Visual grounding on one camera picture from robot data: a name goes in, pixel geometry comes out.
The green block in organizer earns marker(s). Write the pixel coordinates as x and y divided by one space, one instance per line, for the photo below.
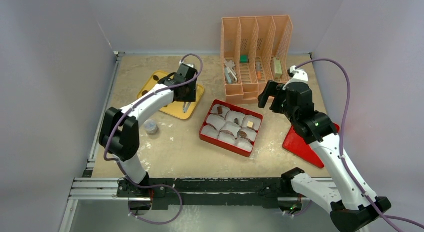
244 59

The beige box in organizer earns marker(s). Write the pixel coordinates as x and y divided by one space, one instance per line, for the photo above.
277 68

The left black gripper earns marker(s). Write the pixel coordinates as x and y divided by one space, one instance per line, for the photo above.
191 97

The peach desk organizer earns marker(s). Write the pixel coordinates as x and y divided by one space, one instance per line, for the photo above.
261 38

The orange marker in organizer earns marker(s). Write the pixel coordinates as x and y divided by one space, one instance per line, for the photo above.
258 69

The red box lid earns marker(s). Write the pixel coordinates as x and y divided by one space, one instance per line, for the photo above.
296 145

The round dark chocolate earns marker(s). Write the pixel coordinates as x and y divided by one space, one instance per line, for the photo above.
242 134

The metal tongs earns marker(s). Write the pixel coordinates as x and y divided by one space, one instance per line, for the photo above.
186 106

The red chocolate box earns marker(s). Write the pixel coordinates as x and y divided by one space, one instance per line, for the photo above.
222 131

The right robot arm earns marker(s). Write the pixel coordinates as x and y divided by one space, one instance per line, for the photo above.
353 204

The yellow tray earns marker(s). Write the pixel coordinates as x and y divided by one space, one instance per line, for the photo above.
176 108

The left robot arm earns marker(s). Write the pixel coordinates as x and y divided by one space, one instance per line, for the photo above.
120 130

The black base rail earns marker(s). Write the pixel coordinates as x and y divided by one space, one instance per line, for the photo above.
267 192

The stapler in organizer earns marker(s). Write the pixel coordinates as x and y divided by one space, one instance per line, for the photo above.
229 68

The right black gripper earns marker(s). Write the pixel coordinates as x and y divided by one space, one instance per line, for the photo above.
277 95

